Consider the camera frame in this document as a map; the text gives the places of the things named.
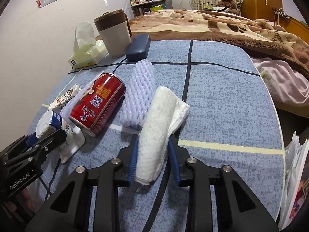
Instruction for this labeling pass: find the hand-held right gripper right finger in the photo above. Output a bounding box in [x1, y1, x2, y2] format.
[168, 135, 282, 232]

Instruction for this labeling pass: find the blue plaid tablecloth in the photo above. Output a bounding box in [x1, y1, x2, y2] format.
[24, 39, 286, 232]

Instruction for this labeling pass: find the brown printed blanket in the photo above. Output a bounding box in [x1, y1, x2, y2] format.
[95, 8, 309, 78]

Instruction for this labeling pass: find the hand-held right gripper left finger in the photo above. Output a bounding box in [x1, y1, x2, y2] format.
[24, 134, 140, 232]

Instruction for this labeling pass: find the pink bed sheet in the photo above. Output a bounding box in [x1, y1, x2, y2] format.
[250, 55, 309, 119]

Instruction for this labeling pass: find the brown teddy bear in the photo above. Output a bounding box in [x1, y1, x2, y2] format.
[215, 0, 240, 15]

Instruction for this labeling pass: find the white mesh trash bin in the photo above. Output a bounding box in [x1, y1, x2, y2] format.
[280, 130, 309, 230]

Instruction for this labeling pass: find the yellow tissue pack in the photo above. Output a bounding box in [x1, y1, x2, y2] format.
[68, 21, 109, 69]

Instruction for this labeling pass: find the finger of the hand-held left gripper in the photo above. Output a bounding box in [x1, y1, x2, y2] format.
[28, 129, 67, 155]
[0, 133, 41, 160]

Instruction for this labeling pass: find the person's left hand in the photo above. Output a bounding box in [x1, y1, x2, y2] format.
[2, 188, 35, 215]

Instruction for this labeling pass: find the wooden headboard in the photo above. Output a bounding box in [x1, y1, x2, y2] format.
[275, 17, 309, 38]

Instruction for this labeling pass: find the white paper towel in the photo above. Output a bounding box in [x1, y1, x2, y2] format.
[134, 86, 190, 185]

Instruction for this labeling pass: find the white brown printed sachet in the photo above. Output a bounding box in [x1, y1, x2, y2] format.
[49, 83, 81, 109]

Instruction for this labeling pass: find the dark blue glasses case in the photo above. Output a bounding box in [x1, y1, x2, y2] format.
[126, 34, 151, 62]

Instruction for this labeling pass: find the red drink can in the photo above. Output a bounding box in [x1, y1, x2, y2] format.
[68, 72, 126, 138]

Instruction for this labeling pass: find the wooden wardrobe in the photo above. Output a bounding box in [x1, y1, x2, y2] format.
[239, 0, 284, 21]

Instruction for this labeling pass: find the cluttered side shelf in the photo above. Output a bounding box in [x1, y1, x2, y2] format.
[130, 0, 173, 18]

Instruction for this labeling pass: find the white brown tumbler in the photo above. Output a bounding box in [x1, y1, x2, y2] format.
[94, 8, 133, 58]

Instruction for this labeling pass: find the power strip with chargers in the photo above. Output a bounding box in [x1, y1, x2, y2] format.
[272, 7, 290, 18]

